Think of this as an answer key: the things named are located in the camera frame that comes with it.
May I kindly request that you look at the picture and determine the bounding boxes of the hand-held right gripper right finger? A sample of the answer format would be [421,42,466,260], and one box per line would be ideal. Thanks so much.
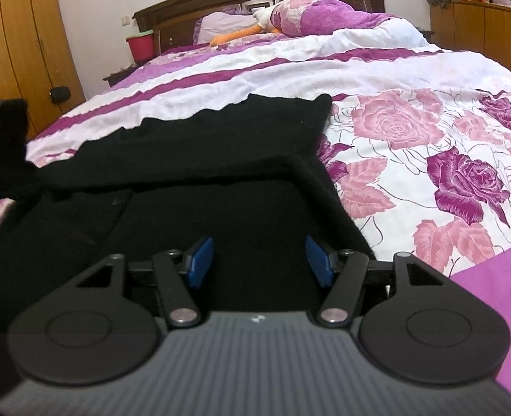
[305,235,445,328]

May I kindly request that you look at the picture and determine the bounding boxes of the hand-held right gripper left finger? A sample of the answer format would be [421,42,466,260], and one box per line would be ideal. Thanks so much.
[76,236,215,328]

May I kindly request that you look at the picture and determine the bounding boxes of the black sweater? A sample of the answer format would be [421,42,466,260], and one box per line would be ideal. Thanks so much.
[0,92,377,399]

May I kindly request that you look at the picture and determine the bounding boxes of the dark wooden nightstand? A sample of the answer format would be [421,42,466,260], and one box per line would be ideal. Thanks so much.
[103,63,140,87]

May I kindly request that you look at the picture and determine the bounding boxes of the floral purple bed cover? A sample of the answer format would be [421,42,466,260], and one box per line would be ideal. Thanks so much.
[0,30,511,399]

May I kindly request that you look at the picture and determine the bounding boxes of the red bucket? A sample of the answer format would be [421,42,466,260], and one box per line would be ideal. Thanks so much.
[125,29,155,64]

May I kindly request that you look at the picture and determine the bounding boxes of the orange and white plush toy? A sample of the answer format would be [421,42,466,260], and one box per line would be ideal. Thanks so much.
[210,0,325,47]

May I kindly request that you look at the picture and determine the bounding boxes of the lilac pillow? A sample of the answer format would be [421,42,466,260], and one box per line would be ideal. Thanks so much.
[193,11,265,46]

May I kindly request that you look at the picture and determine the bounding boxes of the rolled floral quilt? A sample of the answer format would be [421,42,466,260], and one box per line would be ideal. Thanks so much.
[269,0,429,48]

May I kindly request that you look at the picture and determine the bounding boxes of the wooden cabinet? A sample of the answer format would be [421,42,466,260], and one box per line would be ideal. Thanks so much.
[430,0,511,77]

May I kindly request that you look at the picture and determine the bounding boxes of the wooden wardrobe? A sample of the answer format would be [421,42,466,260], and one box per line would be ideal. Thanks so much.
[0,0,85,139]

